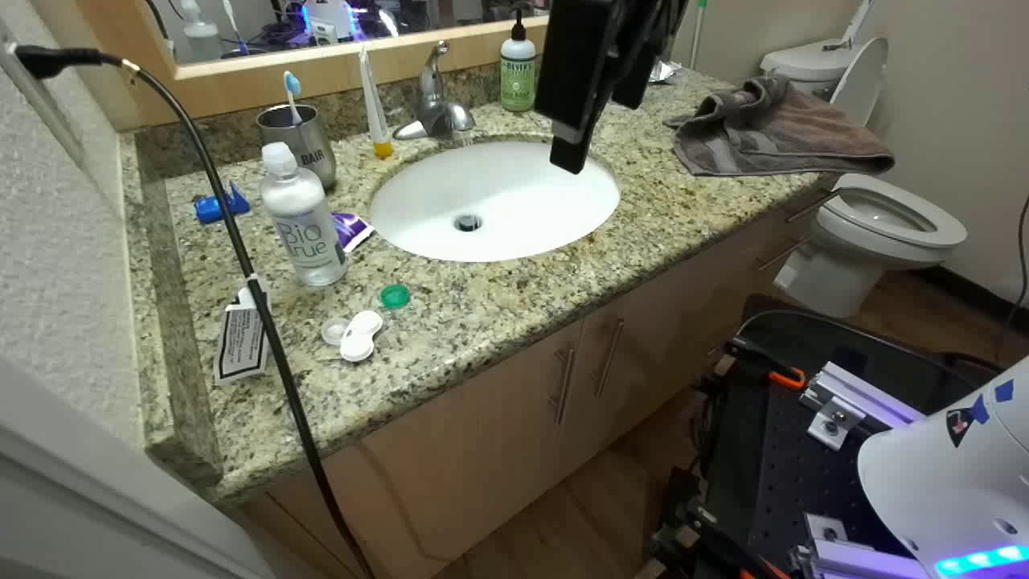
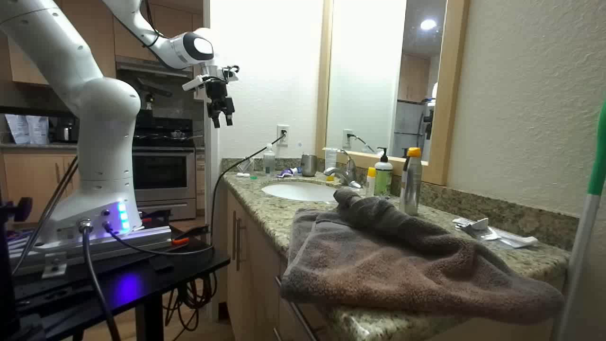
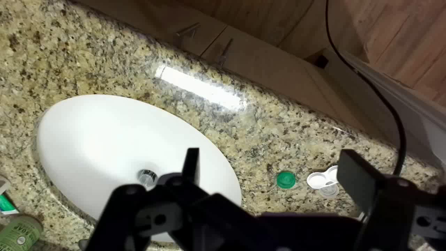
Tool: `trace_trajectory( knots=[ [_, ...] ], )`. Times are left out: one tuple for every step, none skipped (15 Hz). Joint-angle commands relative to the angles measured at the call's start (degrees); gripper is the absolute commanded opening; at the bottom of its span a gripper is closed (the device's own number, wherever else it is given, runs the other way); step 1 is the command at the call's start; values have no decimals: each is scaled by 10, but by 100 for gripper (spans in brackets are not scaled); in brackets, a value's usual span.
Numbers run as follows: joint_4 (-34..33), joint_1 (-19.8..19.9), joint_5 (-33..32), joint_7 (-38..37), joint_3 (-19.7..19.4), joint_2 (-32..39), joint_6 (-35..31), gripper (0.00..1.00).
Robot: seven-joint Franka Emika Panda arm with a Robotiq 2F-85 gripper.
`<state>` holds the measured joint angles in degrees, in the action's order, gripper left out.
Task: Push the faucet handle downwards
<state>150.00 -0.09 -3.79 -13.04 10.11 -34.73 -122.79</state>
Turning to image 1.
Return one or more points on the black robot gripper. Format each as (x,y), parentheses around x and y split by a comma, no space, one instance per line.
(579,48)

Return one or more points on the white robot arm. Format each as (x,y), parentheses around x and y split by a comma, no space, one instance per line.
(954,471)

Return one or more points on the chrome faucet with spout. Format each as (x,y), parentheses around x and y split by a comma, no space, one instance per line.
(440,114)

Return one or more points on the green liquid soap bottle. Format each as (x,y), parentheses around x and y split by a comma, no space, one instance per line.
(520,67)

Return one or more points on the white oval sink basin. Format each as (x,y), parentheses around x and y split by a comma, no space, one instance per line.
(493,202)

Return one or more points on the grey crumpled towel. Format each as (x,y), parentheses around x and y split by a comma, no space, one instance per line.
(773,132)

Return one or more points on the white tube with yellow cap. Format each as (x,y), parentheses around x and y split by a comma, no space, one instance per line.
(373,106)

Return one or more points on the green lens case cap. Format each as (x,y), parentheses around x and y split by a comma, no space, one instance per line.
(396,297)

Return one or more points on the purple and white packet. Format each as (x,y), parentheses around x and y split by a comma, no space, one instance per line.
(353,230)

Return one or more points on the white toilet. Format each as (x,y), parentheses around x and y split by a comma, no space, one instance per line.
(868,230)

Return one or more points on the stainless steel cup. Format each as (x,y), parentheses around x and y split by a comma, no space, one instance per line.
(303,140)

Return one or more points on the white and blue toothbrush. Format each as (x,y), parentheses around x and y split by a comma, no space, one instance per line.
(292,92)

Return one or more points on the clear contact solution bottle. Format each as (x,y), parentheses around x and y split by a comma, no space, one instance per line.
(303,220)

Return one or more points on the wooden vanity cabinet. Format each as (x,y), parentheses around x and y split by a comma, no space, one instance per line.
(534,428)

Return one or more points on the white contact lens case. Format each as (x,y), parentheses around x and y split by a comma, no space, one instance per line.
(360,335)

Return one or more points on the wood framed mirror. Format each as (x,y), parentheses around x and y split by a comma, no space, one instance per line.
(267,65)

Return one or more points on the white lens case cap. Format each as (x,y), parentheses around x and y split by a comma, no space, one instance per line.
(331,330)

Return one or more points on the black robot cart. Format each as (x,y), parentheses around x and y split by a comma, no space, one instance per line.
(766,461)

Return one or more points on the small blue plastic item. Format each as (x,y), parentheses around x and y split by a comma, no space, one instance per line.
(217,205)

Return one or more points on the white door panel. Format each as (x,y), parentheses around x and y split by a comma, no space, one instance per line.
(97,494)

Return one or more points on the aluminium profile bracket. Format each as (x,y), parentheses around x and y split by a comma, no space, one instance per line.
(855,406)

